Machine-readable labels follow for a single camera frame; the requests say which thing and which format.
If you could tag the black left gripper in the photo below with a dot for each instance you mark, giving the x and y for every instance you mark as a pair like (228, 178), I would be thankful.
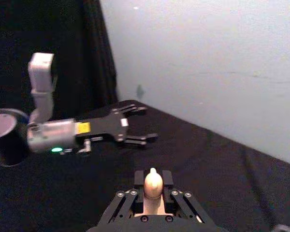
(104, 126)

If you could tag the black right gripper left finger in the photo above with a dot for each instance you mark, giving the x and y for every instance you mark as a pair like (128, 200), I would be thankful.
(125, 205)

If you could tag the black hanging curtain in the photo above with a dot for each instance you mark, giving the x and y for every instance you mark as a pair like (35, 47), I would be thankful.
(75, 48)

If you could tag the black table cloth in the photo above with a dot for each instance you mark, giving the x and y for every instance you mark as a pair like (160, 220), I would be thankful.
(207, 174)

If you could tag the small white plastic piece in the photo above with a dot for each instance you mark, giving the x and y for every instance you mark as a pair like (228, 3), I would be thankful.
(153, 184)

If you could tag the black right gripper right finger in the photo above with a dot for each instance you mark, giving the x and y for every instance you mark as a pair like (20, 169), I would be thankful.
(183, 205)

